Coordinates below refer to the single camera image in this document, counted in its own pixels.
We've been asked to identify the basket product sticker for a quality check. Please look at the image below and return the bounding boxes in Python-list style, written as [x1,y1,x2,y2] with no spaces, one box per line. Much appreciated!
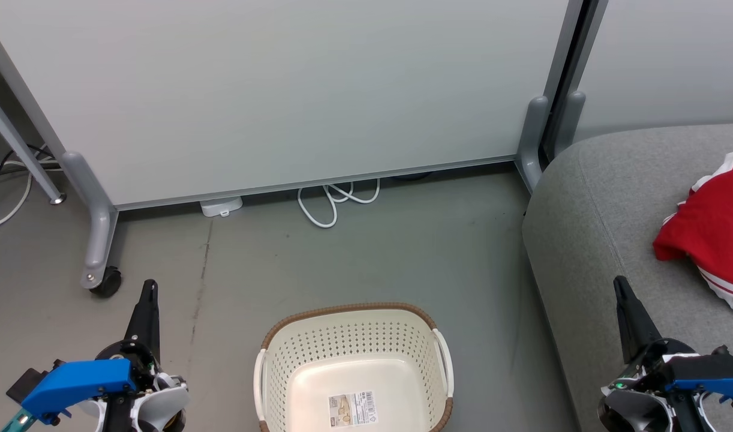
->
[328,390,379,428]

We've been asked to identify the cream perforated laundry basket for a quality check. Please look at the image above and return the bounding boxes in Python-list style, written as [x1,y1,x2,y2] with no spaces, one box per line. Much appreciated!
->
[253,302,455,432]

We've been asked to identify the looped white cable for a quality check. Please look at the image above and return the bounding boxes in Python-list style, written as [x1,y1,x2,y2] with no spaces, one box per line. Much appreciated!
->
[298,178,381,229]

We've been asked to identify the black cable with teal plug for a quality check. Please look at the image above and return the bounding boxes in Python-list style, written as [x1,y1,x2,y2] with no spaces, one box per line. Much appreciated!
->
[1,411,34,432]

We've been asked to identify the grey metal table leg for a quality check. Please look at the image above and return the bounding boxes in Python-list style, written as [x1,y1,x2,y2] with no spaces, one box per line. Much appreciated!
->
[0,81,66,206]

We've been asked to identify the small white plastic box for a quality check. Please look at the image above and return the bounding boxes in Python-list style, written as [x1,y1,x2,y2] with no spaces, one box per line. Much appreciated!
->
[200,197,244,218]

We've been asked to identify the grey fabric sofa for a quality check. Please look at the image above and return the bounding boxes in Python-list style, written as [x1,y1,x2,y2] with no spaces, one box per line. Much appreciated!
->
[521,123,733,432]

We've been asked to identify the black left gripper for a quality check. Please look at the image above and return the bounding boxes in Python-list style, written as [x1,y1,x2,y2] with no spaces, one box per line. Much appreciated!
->
[100,279,161,394]

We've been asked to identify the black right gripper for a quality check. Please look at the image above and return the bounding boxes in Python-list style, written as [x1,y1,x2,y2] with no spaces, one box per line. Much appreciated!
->
[606,276,697,409]

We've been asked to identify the narrow white partition panel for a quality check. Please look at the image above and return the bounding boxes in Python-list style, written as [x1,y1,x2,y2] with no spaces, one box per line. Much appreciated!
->
[573,0,733,145]

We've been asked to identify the blue right camera mount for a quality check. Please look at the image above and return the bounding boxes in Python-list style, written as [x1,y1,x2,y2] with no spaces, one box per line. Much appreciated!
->
[663,354,733,410]

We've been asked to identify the large white partition panel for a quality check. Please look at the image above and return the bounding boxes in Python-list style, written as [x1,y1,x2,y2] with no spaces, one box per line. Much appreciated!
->
[0,0,574,211]

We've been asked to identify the grey partition leg with caster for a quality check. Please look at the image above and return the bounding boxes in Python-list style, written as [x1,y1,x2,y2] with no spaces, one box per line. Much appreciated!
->
[61,151,123,298]

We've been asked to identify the white floor cable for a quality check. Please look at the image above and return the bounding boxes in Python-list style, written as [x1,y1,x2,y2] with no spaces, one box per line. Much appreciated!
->
[0,159,64,232]

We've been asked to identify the red Bulls jersey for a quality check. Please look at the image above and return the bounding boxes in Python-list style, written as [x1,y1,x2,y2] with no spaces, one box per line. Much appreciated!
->
[653,149,733,319]

